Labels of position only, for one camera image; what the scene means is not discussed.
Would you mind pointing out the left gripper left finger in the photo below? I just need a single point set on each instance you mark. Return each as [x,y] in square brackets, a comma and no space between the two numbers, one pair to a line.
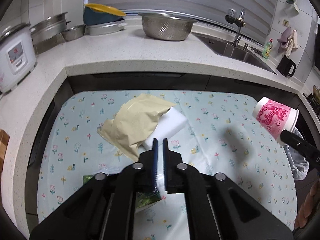
[121,194]

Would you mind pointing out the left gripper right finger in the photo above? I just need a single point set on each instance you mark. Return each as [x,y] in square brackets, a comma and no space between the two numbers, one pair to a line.
[197,188]

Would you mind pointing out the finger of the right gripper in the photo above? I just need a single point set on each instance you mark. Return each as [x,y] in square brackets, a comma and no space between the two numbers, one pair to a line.
[304,148]

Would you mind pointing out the pink white paper cup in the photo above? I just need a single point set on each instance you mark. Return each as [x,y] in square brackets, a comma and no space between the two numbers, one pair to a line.
[275,117]

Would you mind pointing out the beige paper bag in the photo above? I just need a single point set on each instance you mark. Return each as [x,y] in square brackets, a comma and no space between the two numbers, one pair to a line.
[134,123]

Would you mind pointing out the stainless kitchen sink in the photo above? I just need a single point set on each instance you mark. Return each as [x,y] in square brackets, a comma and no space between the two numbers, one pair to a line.
[225,48]

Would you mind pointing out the gas stove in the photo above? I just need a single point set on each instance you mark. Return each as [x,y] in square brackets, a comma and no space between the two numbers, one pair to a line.
[313,98]

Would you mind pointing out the black electric kettle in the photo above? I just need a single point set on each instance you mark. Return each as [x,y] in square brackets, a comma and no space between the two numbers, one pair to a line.
[286,67]

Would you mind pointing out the white sponge block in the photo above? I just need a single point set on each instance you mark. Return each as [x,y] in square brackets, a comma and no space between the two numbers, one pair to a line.
[169,124]

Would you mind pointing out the green dish soap bottle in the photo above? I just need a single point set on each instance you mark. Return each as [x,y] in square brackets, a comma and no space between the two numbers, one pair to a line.
[267,48]

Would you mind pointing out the hanging pink cloth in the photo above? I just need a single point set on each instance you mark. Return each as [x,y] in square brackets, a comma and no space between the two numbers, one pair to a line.
[288,42]

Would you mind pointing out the wooden cutting board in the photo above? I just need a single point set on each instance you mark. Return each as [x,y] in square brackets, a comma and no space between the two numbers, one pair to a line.
[4,140]

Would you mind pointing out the chrome faucet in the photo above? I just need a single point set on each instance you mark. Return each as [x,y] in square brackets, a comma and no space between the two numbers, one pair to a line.
[238,20]

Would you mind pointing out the small steel bowl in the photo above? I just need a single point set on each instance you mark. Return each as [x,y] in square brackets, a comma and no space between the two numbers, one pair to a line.
[74,33]

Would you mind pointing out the flat steel tray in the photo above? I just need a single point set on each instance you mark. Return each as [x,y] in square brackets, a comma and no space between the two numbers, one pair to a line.
[105,28]

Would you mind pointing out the white rice cooker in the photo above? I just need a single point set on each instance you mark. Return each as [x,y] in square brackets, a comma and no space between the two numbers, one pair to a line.
[17,55]

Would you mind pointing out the steel colander bowl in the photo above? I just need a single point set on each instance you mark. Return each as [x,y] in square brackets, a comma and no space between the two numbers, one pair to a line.
[166,27]

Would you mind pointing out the steel steamer pot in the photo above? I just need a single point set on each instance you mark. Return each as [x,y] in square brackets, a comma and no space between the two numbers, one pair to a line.
[43,31]

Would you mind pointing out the yellow blue plastic basin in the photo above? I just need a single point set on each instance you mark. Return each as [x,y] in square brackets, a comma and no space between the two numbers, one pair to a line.
[98,14]

